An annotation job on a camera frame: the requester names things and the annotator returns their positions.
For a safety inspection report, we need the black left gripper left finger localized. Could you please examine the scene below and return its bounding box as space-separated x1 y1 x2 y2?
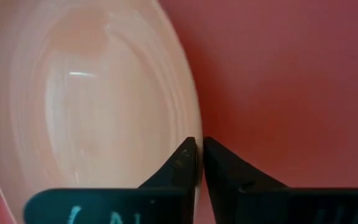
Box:
23 136 198 224

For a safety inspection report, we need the red plastic tray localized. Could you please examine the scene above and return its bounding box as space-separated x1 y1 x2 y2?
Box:
0 0 358 224

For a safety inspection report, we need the orange round plate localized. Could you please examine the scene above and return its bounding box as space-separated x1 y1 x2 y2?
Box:
0 0 204 224

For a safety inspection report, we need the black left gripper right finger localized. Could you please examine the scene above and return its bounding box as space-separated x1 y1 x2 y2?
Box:
203 136 358 224

